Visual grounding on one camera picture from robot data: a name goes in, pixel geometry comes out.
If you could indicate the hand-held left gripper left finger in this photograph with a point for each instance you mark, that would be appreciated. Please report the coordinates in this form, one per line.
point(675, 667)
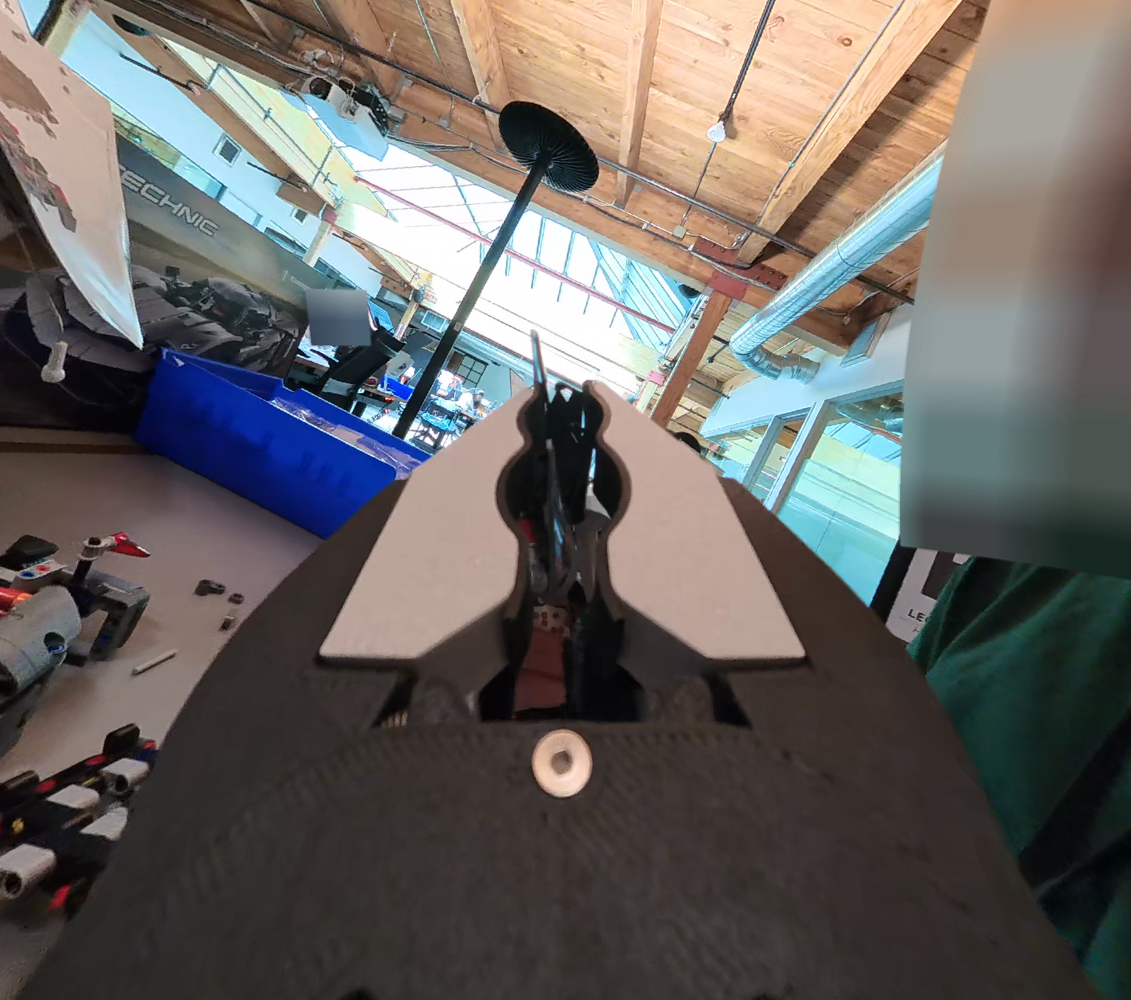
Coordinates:
point(424, 576)

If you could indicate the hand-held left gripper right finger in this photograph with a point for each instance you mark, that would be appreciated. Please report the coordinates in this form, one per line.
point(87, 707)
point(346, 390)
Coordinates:
point(707, 576)

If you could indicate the grey blue lego wing assembly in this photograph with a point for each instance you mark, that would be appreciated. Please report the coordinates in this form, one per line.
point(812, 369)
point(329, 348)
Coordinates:
point(561, 487)

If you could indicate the dark grey lego axle connector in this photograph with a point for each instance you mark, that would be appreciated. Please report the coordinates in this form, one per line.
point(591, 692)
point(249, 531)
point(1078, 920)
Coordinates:
point(208, 586)

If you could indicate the light grey lego axle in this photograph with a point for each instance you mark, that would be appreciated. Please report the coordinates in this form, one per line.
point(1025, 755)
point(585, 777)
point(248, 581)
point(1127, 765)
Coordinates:
point(155, 660)

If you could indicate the dark printed lego box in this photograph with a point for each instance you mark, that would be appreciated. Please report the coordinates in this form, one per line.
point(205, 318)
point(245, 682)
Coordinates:
point(212, 284)

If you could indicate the large lego car chassis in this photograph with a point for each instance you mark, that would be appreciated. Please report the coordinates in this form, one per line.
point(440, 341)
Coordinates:
point(44, 629)

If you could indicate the lego instruction booklet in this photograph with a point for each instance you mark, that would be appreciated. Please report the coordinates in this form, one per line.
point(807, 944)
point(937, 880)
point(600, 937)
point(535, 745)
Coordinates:
point(79, 222)

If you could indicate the clear plastic parts bags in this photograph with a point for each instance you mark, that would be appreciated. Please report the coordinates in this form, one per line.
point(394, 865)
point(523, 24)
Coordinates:
point(353, 434)

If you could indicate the framed black white sign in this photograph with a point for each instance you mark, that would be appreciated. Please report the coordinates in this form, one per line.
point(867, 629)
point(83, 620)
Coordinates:
point(919, 593)

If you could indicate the blue storage bin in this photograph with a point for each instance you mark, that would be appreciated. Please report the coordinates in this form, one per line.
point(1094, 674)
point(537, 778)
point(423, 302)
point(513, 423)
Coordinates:
point(247, 434)

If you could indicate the person's green shirt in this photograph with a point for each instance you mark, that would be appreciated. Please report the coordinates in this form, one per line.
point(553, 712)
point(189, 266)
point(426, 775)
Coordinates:
point(1043, 708)

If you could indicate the black pole with round disc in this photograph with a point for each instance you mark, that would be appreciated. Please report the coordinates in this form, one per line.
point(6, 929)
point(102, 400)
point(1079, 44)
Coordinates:
point(530, 151)

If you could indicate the white track spotlight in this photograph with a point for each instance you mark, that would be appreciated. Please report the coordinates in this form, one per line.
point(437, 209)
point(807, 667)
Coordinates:
point(717, 130)

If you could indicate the silver air duct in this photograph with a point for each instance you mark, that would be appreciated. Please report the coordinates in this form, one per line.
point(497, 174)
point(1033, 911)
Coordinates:
point(848, 257)

